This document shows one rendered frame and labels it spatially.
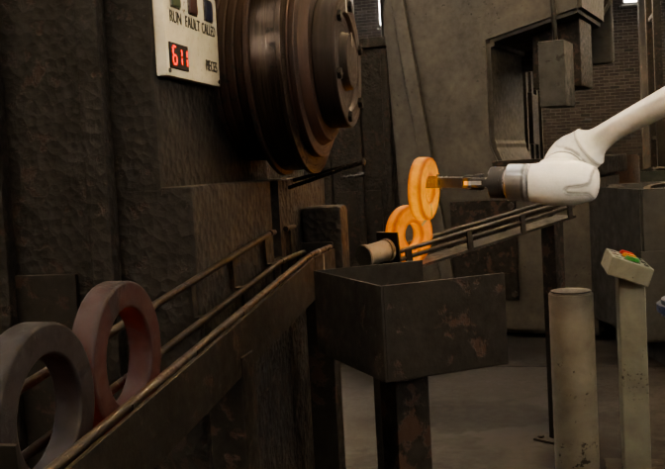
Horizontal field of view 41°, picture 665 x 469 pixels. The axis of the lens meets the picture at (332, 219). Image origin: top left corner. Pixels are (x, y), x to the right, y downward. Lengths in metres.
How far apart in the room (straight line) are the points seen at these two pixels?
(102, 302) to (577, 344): 1.68
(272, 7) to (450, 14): 2.94
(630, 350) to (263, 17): 1.39
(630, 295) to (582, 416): 0.35
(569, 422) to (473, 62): 2.44
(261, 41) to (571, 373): 1.30
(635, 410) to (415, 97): 2.48
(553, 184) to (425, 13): 2.72
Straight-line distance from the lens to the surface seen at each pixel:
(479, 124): 4.58
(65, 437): 1.03
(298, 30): 1.81
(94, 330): 1.05
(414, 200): 2.17
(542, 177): 2.11
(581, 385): 2.56
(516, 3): 4.58
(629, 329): 2.58
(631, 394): 2.62
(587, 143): 2.23
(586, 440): 2.60
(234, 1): 1.86
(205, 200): 1.58
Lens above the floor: 0.89
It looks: 3 degrees down
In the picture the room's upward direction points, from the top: 3 degrees counter-clockwise
